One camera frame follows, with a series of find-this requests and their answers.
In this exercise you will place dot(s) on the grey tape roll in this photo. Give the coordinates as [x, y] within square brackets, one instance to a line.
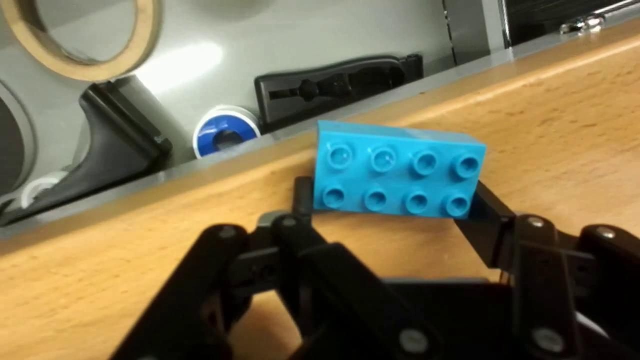
[12, 145]

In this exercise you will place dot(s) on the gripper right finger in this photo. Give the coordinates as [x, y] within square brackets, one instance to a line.
[540, 280]

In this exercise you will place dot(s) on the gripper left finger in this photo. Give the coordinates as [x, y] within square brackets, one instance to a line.
[320, 280]

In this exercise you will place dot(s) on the grey drawer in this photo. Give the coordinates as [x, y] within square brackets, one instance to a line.
[200, 75]

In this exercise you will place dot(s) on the blue toy brick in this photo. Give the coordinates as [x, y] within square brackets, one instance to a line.
[400, 170]

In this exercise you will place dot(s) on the blue and white tape spool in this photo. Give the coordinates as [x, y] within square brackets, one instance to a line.
[227, 127]

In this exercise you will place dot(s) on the roll of masking tape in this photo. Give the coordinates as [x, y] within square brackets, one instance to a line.
[145, 35]

